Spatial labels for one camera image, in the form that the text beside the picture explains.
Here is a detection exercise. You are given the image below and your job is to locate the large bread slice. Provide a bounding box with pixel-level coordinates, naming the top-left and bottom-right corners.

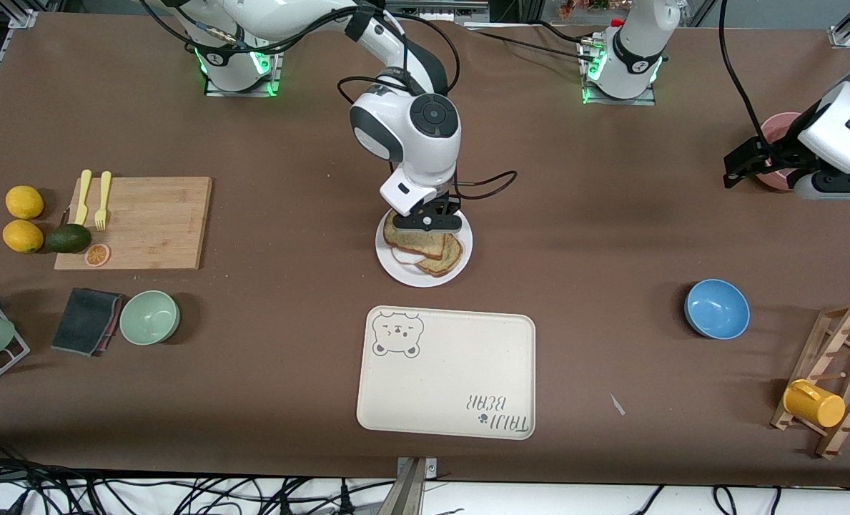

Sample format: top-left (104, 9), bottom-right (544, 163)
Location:
top-left (384, 211), bottom-right (449, 260)

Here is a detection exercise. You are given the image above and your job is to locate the white round plate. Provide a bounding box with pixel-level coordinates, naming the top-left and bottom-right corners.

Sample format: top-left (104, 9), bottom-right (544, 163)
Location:
top-left (375, 207), bottom-right (473, 288)

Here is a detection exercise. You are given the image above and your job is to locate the pink bowl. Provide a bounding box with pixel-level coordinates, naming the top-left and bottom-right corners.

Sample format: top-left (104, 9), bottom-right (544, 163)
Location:
top-left (759, 112), bottom-right (803, 191)

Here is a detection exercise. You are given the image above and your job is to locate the small bread slice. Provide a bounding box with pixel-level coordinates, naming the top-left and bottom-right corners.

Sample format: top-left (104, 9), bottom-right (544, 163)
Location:
top-left (416, 233), bottom-right (464, 278)

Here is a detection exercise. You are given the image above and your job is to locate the blue bowl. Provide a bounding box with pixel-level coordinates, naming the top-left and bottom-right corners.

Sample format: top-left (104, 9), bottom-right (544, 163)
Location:
top-left (684, 279), bottom-right (751, 340)

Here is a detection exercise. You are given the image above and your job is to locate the cream bear print tray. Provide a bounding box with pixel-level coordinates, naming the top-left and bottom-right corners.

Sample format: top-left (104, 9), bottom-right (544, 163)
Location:
top-left (356, 305), bottom-right (536, 441)

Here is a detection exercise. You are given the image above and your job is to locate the wooden mug rack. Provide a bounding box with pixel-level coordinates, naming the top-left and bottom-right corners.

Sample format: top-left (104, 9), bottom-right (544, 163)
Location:
top-left (771, 302), bottom-right (850, 460)

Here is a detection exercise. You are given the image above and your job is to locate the yellow mug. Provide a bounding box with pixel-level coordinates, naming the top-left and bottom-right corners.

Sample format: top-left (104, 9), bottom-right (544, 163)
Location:
top-left (783, 379), bottom-right (846, 428)

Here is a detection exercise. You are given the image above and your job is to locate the wooden cutting board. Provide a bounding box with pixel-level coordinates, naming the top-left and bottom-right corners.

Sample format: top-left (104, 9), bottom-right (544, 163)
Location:
top-left (54, 177), bottom-right (213, 271)

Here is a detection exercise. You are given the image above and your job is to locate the light green bowl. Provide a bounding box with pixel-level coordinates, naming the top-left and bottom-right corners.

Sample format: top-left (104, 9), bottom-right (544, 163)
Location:
top-left (119, 290), bottom-right (181, 346)

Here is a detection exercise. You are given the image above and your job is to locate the yellow plastic fork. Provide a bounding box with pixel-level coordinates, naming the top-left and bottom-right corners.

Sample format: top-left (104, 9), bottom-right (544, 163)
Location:
top-left (94, 171), bottom-right (112, 232)

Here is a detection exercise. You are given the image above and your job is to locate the yellow plastic knife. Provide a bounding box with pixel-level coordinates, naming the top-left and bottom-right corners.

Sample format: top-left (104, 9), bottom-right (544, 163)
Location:
top-left (74, 170), bottom-right (92, 227)

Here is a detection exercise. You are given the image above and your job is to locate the dark green avocado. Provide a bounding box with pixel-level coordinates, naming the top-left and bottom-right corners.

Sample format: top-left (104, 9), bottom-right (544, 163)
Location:
top-left (45, 224), bottom-right (92, 254)

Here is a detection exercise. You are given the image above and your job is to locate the dark grey folded cloth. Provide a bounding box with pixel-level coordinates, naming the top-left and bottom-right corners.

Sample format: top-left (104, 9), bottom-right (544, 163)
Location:
top-left (51, 288), bottom-right (124, 357)

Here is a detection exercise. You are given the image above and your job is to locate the yellow lemon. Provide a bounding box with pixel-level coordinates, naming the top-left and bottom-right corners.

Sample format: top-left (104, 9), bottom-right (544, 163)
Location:
top-left (2, 220), bottom-right (44, 254)
top-left (5, 185), bottom-right (44, 220)

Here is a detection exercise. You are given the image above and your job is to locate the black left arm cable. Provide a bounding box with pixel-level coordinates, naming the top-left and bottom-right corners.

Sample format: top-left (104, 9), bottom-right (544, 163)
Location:
top-left (718, 0), bottom-right (776, 147)

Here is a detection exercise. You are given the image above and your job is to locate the aluminium frame profile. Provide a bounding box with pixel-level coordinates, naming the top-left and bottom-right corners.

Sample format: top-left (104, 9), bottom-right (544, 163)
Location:
top-left (829, 0), bottom-right (850, 49)

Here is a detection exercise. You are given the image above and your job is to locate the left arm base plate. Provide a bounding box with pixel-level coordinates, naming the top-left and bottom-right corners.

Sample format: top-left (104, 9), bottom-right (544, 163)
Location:
top-left (577, 36), bottom-right (658, 107)

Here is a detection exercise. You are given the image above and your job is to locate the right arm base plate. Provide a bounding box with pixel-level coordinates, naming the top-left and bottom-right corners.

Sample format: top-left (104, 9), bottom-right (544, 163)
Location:
top-left (204, 30), bottom-right (286, 98)

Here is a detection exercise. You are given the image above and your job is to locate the black cable on table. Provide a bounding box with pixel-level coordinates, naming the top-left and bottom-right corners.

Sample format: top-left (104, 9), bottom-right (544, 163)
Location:
top-left (466, 20), bottom-right (608, 64)

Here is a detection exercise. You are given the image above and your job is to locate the black floor cable bundle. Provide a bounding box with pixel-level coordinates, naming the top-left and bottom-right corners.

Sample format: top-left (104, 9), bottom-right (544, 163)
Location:
top-left (0, 438), bottom-right (397, 515)

